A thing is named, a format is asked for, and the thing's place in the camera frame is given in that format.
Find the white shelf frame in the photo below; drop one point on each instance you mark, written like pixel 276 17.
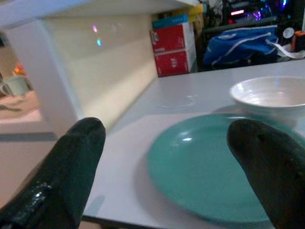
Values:
pixel 47 71

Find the blue cardboard box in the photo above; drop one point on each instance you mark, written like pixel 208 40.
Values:
pixel 170 21

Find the orange black device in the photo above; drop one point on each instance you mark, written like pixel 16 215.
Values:
pixel 299 41

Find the white ceramic bowl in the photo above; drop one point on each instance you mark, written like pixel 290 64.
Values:
pixel 271 97

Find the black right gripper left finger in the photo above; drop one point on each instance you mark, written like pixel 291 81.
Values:
pixel 69 171

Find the light green mug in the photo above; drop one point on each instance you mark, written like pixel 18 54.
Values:
pixel 15 86

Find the teal round plate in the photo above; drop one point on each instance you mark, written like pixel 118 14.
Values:
pixel 197 167

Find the yellow box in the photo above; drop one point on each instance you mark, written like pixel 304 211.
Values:
pixel 190 10

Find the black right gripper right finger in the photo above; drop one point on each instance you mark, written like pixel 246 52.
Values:
pixel 271 167

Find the white thread piece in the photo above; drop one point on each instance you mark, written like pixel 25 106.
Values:
pixel 186 102

